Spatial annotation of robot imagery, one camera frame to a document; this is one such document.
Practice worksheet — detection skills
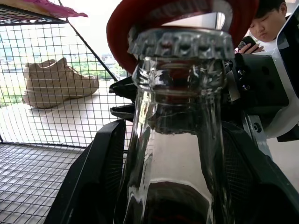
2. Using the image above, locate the beige sneaker shoe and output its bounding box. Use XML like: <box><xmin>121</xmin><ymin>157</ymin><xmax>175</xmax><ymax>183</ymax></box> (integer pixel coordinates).
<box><xmin>22</xmin><ymin>57</ymin><xmax>100</xmax><ymax>110</ymax></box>

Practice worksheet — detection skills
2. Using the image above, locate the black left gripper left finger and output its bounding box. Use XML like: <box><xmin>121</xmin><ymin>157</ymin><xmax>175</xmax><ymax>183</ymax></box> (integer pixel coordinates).
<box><xmin>44</xmin><ymin>119</ymin><xmax>128</xmax><ymax>224</ymax></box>

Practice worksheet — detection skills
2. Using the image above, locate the black wire mesh rack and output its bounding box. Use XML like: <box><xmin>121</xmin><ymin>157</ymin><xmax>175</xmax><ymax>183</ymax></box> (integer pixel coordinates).
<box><xmin>0</xmin><ymin>0</ymin><xmax>133</xmax><ymax>224</ymax></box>

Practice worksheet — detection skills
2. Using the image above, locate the wooden shelf board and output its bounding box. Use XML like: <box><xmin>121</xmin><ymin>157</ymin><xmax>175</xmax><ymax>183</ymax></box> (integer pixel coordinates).
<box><xmin>0</xmin><ymin>0</ymin><xmax>62</xmax><ymax>17</ymax></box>

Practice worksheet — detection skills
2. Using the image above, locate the red bottle opener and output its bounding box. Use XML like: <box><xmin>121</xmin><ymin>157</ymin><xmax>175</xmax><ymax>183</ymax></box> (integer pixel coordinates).
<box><xmin>106</xmin><ymin>0</ymin><xmax>260</xmax><ymax>73</ymax></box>

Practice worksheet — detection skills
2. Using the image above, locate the black mobile phone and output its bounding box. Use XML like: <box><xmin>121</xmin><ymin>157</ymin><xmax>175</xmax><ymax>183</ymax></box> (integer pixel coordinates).
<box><xmin>237</xmin><ymin>35</ymin><xmax>258</xmax><ymax>49</ymax></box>

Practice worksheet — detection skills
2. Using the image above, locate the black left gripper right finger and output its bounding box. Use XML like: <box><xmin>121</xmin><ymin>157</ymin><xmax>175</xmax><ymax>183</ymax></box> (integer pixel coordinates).
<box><xmin>220</xmin><ymin>121</ymin><xmax>299</xmax><ymax>224</ymax></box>

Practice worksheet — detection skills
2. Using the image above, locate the pink cloth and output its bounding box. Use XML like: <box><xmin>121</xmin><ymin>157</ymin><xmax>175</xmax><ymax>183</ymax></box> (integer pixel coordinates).
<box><xmin>29</xmin><ymin>0</ymin><xmax>89</xmax><ymax>18</ymax></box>

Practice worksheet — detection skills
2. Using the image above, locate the clear glass bottle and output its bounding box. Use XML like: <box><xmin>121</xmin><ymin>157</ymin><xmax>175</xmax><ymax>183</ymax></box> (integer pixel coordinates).
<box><xmin>112</xmin><ymin>55</ymin><xmax>234</xmax><ymax>224</ymax></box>

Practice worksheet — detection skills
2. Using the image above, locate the person's bare hand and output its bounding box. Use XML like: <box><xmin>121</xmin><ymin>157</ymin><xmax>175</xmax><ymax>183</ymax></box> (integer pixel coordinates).
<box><xmin>240</xmin><ymin>42</ymin><xmax>266</xmax><ymax>55</ymax></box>

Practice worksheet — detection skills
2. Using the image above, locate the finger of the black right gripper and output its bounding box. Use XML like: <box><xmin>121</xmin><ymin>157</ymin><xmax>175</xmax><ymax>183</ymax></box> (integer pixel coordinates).
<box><xmin>108</xmin><ymin>77</ymin><xmax>139</xmax><ymax>99</ymax></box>
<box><xmin>109</xmin><ymin>103</ymin><xmax>135</xmax><ymax>120</ymax></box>

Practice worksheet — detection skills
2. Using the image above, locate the silver crown bottle cap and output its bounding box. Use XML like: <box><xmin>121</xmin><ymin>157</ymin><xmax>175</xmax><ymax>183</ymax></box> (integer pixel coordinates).
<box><xmin>127</xmin><ymin>27</ymin><xmax>235</xmax><ymax>62</ymax></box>

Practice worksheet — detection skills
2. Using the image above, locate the person in white shirt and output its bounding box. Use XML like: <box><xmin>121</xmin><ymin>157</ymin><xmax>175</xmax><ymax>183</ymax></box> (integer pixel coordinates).
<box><xmin>237</xmin><ymin>0</ymin><xmax>288</xmax><ymax>55</ymax></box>

